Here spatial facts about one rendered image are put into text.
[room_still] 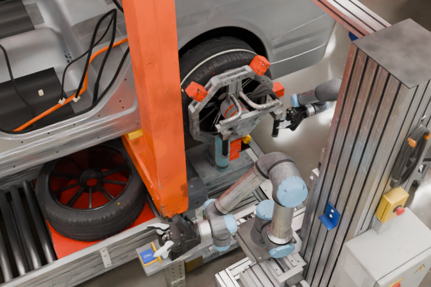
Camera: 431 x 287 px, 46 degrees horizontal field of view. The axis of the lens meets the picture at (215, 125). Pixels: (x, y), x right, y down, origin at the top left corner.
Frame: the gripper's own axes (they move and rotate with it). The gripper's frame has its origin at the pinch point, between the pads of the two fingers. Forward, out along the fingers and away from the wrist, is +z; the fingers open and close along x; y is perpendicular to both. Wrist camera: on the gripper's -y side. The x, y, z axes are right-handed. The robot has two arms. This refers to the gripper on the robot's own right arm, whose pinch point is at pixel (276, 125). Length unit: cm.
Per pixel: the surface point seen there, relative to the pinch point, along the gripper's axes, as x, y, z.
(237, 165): -26, -61, 9
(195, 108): -20.9, 15.3, 42.1
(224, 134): 1.1, 12.0, 35.4
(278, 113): 1.4, 11.9, 0.9
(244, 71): -22.2, 28.9, 10.0
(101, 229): -9, -44, 111
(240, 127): -6.0, 3.1, 21.0
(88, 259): 2, -50, 124
